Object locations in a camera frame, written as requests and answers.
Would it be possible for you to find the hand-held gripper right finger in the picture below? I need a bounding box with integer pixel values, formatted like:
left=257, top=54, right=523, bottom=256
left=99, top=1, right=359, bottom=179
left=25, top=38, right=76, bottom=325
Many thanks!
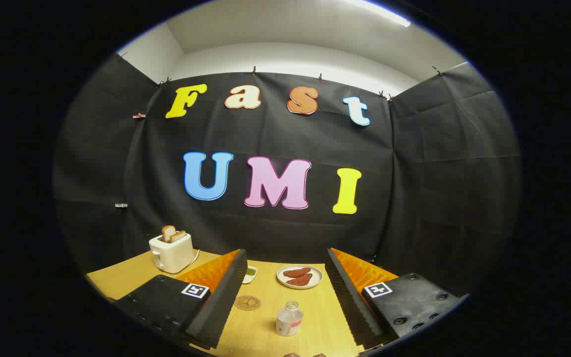
left=325, top=247, right=469, bottom=350

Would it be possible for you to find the white round plate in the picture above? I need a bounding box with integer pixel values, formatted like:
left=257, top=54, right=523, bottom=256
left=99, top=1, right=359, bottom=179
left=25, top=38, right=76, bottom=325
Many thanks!
left=277, top=265, right=324, bottom=290

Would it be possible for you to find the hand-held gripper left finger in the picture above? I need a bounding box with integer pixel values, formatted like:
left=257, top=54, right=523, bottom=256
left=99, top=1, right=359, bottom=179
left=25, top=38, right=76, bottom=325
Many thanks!
left=110, top=248, right=249, bottom=350

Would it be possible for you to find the clear plastic juice bottle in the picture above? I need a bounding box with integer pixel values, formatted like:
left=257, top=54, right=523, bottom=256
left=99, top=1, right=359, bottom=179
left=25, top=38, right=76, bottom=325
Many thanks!
left=276, top=301, right=303, bottom=337

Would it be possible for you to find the cream toaster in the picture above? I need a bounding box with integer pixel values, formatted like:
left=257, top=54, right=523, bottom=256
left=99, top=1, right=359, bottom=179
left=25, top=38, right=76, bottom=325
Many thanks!
left=149, top=233, right=195, bottom=274

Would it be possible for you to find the black backdrop cloth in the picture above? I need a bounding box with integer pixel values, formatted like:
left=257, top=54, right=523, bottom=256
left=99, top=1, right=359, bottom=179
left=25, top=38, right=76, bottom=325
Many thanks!
left=54, top=54, right=521, bottom=298

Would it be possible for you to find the round cork coaster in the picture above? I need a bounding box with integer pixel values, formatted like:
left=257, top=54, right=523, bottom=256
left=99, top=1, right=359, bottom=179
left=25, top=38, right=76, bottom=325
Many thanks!
left=234, top=296, right=262, bottom=311

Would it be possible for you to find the wooden table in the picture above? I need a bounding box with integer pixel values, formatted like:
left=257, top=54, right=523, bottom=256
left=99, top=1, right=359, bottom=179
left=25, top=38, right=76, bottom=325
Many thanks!
left=86, top=250, right=390, bottom=357

